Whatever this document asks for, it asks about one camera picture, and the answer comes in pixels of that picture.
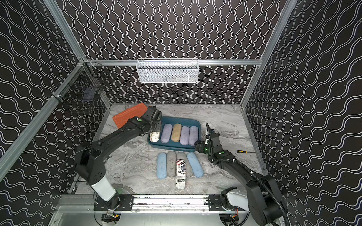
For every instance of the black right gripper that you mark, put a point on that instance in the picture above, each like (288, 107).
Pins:
(211, 140)

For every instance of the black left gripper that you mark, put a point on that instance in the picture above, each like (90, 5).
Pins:
(154, 129)

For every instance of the lavender fabric glasses case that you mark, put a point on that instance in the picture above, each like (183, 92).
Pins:
(184, 137)
(166, 133)
(193, 135)

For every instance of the cream map print glasses case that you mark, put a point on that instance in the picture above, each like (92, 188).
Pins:
(154, 137)

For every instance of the tan fabric glasses case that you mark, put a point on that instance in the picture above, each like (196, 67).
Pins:
(176, 132)

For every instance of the newspaper print glasses case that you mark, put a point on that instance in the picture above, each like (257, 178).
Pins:
(180, 179)

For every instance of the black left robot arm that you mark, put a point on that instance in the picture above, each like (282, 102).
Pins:
(89, 158)

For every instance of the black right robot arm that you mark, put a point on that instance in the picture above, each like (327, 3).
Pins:
(265, 202)

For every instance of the light blue glasses case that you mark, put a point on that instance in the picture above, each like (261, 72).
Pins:
(195, 165)
(161, 166)

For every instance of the teal plastic storage tray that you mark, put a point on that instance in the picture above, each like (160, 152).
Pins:
(175, 146)

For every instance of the orange plastic tool case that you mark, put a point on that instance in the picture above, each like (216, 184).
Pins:
(136, 111)

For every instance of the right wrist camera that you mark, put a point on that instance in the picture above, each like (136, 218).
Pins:
(209, 132)

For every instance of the yellow handled screwdriver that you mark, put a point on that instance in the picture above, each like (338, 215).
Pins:
(241, 151)

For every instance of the white wire mesh basket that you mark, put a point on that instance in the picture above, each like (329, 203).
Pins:
(168, 70)

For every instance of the black wire mesh basket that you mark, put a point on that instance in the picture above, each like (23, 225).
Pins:
(83, 91)

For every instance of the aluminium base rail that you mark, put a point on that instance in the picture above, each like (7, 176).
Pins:
(158, 204)

